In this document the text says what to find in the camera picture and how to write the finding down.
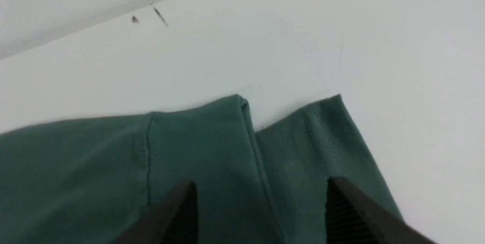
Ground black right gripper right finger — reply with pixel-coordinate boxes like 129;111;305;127
325;177;434;244

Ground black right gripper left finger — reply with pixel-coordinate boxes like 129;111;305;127
112;180;199;244

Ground green long-sleeve top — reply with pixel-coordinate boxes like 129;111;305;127
0;95;402;244

